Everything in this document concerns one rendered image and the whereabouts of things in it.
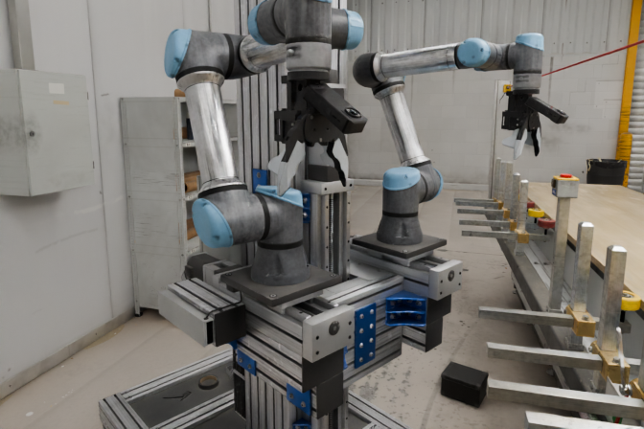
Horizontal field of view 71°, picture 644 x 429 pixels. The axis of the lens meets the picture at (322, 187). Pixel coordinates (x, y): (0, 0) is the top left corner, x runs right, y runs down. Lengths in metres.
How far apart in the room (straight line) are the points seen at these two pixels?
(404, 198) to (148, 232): 2.26
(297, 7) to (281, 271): 0.63
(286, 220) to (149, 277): 2.44
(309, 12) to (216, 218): 0.49
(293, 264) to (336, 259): 0.32
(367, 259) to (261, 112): 0.60
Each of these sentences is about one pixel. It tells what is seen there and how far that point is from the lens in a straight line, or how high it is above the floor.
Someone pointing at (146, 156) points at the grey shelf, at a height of 1.16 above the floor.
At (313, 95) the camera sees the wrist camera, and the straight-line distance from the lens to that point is 0.74.
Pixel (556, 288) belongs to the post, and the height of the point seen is 0.81.
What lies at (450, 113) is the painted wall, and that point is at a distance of 8.92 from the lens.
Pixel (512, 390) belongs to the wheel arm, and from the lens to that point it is 1.15.
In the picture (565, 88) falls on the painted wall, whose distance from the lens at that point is 9.08.
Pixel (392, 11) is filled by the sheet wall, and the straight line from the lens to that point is 9.22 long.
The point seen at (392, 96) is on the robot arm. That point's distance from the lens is 1.62.
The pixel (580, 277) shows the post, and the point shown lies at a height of 0.94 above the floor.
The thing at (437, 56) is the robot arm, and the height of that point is 1.61.
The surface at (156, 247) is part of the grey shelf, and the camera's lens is 3.35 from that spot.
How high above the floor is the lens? 1.45
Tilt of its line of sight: 9 degrees down
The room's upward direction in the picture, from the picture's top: straight up
